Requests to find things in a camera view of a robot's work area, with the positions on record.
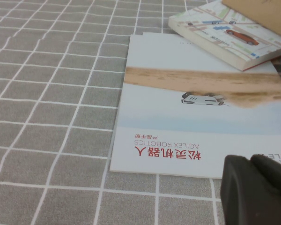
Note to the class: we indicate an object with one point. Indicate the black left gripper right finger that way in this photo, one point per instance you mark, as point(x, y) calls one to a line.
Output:
point(274, 173)

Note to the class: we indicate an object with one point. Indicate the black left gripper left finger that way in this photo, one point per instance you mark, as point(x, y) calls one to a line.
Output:
point(248, 199)

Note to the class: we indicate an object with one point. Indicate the white AgileX desert brochure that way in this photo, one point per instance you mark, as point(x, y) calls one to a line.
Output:
point(178, 122)

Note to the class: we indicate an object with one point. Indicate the map cover book red car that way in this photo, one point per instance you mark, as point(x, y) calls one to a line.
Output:
point(224, 32)

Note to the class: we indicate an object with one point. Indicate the brown kraft notebook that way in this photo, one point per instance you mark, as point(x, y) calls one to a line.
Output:
point(260, 11)

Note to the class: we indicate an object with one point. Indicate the grey white checked tablecloth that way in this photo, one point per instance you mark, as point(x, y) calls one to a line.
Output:
point(49, 93)

